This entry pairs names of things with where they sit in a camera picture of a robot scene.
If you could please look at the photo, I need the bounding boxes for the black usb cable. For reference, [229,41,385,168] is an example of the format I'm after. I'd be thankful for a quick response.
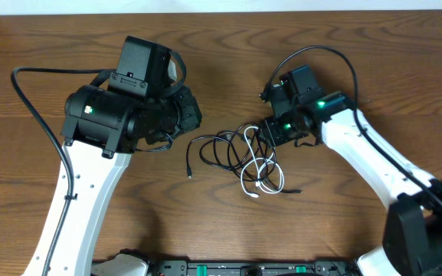
[185,131,244,180]
[198,122,303,195]

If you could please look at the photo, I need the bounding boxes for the white usb cable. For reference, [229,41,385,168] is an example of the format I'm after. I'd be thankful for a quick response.
[239,125,286,199]

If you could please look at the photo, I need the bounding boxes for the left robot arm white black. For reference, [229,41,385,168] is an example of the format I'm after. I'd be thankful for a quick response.
[25,36,202,275]

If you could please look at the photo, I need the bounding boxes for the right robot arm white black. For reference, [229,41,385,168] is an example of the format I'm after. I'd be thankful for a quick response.
[260,65,442,275]

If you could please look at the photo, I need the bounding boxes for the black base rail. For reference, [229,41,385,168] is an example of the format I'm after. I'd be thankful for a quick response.
[90,259,442,276]

